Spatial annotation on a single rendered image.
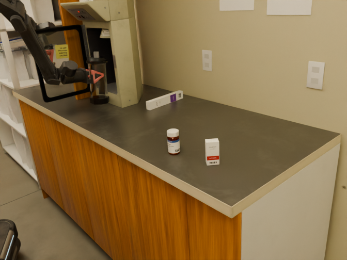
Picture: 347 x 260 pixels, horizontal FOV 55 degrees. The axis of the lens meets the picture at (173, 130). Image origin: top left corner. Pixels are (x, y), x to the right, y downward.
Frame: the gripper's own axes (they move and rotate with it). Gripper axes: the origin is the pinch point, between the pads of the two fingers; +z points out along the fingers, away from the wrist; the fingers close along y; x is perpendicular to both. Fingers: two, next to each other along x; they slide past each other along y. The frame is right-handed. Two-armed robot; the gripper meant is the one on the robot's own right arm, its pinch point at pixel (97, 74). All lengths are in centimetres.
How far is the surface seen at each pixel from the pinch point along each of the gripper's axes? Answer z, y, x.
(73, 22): 6.5, 34.0, -25.3
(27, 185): -4, 129, 116
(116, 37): 11.0, -3.3, -18.3
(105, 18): 5.3, -3.0, -27.8
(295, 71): 50, -85, -5
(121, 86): 12.2, -3.3, 7.9
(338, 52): 48, -102, -15
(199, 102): 45, -32, 18
